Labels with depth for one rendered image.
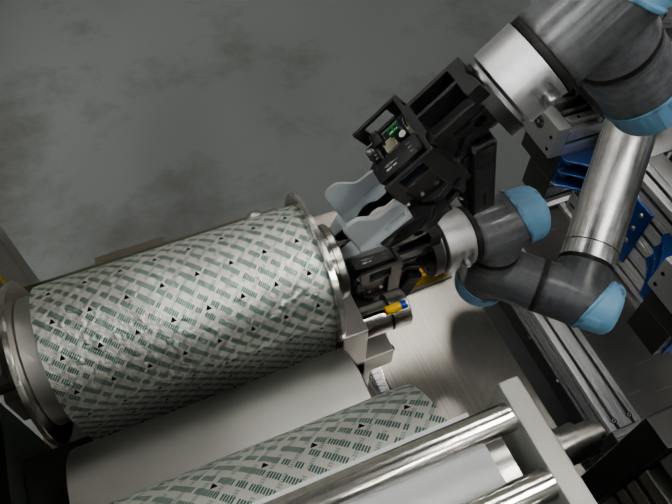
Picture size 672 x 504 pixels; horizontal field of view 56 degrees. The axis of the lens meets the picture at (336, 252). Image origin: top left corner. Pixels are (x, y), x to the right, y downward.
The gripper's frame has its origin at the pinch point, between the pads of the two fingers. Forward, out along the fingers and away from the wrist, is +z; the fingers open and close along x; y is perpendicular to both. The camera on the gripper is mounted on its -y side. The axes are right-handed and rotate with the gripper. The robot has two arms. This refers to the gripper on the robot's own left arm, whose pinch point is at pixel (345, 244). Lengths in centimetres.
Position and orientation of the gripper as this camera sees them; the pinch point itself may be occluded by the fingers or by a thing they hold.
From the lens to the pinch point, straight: 63.0
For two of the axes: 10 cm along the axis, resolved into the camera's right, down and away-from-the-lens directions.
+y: -5.9, -2.4, -7.7
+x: 3.8, 7.6, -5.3
